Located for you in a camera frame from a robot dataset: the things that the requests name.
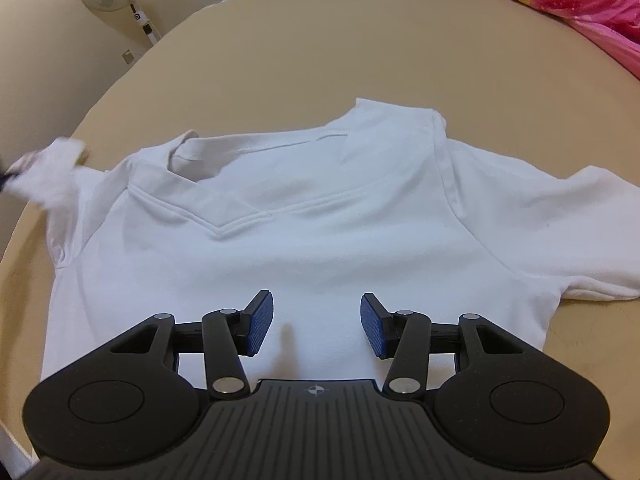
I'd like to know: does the white t-shirt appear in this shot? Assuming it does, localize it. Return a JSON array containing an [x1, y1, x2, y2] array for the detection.
[[7, 97, 640, 391]]

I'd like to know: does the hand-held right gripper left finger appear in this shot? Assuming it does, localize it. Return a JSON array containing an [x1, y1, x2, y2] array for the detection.
[[107, 290, 275, 401]]

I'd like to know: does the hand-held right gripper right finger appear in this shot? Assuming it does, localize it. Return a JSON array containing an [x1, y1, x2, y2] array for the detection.
[[361, 293, 532, 401]]

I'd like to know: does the tan bed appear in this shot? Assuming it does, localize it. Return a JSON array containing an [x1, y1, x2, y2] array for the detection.
[[0, 0, 640, 480]]

